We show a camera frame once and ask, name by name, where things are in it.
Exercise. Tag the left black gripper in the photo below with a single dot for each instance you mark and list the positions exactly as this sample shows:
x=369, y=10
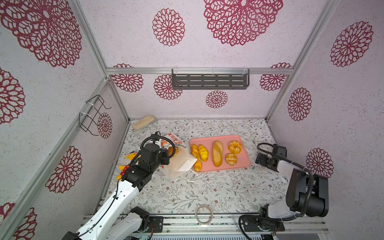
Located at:
x=164, y=155

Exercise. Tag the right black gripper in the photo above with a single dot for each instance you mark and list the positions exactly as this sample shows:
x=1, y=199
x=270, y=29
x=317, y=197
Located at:
x=263, y=160

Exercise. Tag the ring shaped fake bread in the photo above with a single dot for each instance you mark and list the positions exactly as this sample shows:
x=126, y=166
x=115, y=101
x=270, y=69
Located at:
x=235, y=147

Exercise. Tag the round fake bread roll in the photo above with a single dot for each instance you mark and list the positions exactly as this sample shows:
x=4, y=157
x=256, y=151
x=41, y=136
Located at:
x=231, y=159

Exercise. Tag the white paper gift bag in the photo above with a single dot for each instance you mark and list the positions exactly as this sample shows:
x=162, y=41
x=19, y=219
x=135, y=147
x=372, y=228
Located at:
x=182, y=164

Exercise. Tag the oval fake bread loaf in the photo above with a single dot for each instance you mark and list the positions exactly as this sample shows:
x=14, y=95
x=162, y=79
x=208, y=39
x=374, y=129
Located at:
x=217, y=153

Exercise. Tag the long fake bread piece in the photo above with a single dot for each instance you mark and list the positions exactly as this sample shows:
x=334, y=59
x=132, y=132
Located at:
x=195, y=153

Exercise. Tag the short twisted fake bread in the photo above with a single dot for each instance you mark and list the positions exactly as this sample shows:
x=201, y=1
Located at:
x=203, y=153

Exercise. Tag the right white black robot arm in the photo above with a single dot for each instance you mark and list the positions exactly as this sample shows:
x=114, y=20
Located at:
x=307, y=193

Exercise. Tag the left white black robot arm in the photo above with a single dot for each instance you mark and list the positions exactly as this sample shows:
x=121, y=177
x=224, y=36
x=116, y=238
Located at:
x=101, y=225

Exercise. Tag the yellow red plush toy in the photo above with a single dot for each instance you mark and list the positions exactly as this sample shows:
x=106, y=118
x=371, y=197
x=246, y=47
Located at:
x=127, y=160

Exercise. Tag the pink plastic tray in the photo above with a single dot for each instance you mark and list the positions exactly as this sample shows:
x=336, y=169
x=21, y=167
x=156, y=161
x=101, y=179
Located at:
x=224, y=153

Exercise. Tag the clear tape roll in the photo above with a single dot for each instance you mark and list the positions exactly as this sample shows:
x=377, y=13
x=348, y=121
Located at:
x=204, y=215

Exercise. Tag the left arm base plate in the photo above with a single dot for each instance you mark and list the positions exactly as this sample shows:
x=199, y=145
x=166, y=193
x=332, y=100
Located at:
x=152, y=224

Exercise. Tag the black wire wall rack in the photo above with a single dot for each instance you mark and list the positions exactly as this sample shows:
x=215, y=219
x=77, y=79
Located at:
x=96, y=121

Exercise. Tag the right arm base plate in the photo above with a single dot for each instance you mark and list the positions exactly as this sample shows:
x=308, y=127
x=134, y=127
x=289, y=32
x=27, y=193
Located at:
x=256, y=224

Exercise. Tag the grey slotted wall shelf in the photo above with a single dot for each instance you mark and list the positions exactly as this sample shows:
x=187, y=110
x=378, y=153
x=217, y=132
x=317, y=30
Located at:
x=209, y=81

